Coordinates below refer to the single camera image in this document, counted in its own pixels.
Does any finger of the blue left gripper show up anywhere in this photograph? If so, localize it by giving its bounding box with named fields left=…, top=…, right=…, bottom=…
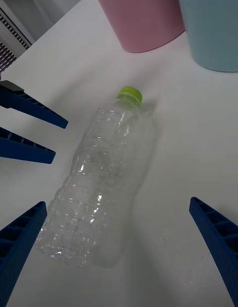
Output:
left=0, top=127, right=57, bottom=165
left=0, top=80, right=69, bottom=129

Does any clear plastic bottle green cap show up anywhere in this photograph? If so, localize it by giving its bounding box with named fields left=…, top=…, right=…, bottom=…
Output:
left=34, top=86, right=144, bottom=268

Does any pale blue plastic bin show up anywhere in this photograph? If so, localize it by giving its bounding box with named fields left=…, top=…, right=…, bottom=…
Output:
left=176, top=0, right=238, bottom=73

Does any pink plastic bin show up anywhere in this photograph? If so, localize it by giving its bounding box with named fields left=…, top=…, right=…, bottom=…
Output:
left=93, top=0, right=186, bottom=53

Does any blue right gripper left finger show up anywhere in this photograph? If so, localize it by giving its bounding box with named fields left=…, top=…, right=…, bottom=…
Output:
left=0, top=201, right=48, bottom=307

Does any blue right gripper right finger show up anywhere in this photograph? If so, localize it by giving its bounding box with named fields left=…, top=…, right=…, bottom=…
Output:
left=189, top=197, right=238, bottom=307

